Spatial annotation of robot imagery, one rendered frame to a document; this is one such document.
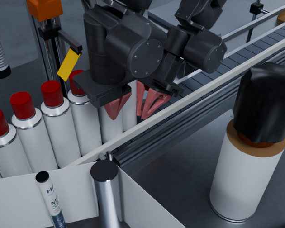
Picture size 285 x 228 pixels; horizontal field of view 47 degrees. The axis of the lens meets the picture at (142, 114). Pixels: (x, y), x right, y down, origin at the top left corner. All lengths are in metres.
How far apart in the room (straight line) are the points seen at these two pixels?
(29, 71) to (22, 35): 1.92
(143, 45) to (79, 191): 0.24
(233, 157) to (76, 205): 0.26
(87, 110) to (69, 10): 2.71
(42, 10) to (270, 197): 0.53
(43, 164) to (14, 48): 2.23
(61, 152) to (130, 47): 0.31
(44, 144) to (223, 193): 0.33
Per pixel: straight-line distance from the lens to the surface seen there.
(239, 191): 0.56
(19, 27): 3.11
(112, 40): 0.44
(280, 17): 1.39
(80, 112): 0.61
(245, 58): 1.02
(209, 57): 0.63
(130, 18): 0.44
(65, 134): 0.62
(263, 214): 0.67
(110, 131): 0.69
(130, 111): 0.71
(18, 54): 2.75
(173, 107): 0.76
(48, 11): 0.59
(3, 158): 0.58
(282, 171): 0.74
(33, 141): 0.60
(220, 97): 0.90
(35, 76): 1.04
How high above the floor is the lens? 1.43
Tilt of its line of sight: 44 degrees down
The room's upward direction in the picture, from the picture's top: straight up
